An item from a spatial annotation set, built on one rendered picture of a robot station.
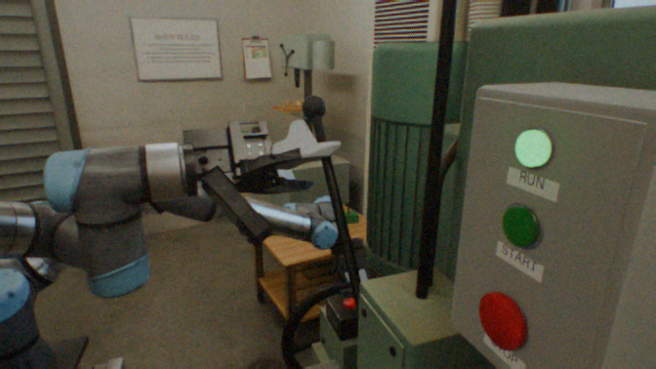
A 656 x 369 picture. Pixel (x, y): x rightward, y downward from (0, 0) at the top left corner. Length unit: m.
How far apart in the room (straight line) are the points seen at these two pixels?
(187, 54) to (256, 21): 0.62
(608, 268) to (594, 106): 0.07
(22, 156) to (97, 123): 0.51
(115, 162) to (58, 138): 2.92
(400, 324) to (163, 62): 3.23
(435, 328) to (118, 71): 3.25
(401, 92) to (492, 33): 0.18
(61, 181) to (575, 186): 0.50
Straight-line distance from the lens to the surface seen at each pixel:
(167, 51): 3.46
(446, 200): 0.45
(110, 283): 0.60
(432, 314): 0.35
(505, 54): 0.32
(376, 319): 0.36
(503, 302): 0.24
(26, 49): 3.41
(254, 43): 3.63
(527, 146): 0.21
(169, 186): 0.55
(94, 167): 0.55
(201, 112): 3.55
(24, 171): 3.53
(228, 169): 0.56
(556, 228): 0.22
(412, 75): 0.49
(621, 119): 0.20
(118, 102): 3.46
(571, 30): 0.29
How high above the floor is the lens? 1.50
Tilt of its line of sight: 18 degrees down
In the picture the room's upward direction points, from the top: straight up
